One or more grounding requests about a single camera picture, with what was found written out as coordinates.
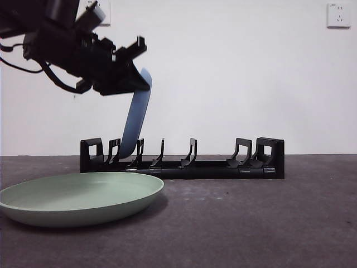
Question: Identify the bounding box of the blue plate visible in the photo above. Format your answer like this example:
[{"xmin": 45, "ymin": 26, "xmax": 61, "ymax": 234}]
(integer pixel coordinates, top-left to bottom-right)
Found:
[{"xmin": 119, "ymin": 68, "xmax": 153, "ymax": 160}]

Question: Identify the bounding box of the pale green plate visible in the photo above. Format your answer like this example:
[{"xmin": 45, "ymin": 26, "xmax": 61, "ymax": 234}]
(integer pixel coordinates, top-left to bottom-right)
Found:
[{"xmin": 0, "ymin": 171, "xmax": 165, "ymax": 227}]

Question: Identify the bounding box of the black plate rack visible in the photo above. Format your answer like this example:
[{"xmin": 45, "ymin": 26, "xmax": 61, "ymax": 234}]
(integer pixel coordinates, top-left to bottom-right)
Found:
[{"xmin": 80, "ymin": 137, "xmax": 286, "ymax": 180}]

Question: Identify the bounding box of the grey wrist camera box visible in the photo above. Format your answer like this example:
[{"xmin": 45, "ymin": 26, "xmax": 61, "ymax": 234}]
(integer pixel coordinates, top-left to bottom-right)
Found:
[{"xmin": 73, "ymin": 1, "xmax": 107, "ymax": 32}]

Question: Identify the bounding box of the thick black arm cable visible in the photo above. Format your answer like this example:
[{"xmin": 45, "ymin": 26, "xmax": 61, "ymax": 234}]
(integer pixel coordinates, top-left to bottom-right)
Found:
[{"xmin": 40, "ymin": 61, "xmax": 94, "ymax": 95}]

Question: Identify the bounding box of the white wall socket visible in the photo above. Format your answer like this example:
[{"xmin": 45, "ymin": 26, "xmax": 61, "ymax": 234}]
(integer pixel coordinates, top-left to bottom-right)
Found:
[
  {"xmin": 326, "ymin": 2, "xmax": 351, "ymax": 29},
  {"xmin": 85, "ymin": 0, "xmax": 112, "ymax": 27}
]

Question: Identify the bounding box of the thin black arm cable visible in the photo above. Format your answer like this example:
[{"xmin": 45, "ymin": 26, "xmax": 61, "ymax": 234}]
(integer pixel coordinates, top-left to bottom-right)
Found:
[{"xmin": 0, "ymin": 55, "xmax": 51, "ymax": 74}]

